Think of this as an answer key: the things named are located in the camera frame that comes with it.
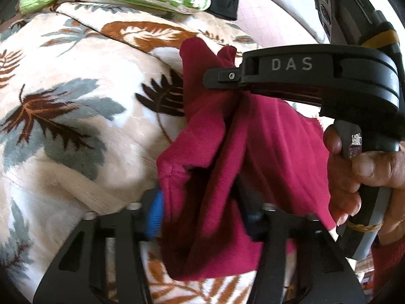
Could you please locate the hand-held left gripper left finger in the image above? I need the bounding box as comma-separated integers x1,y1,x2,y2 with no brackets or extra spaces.
32,190,165,304

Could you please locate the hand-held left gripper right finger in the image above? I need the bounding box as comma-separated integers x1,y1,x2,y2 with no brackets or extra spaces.
234,180,369,304

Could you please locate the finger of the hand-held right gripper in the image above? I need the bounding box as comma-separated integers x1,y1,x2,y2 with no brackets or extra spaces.
203,65,246,89

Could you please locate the red sweater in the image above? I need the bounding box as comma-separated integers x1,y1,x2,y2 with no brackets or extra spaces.
156,37,337,282

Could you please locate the person's right hand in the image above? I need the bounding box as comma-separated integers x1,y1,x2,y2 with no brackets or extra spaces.
323,123,405,248

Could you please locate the pink quilted cushion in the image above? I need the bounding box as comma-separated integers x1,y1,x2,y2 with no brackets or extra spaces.
234,0,320,49

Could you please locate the leaf printed blanket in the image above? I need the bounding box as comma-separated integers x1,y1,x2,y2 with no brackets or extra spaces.
0,2,374,304

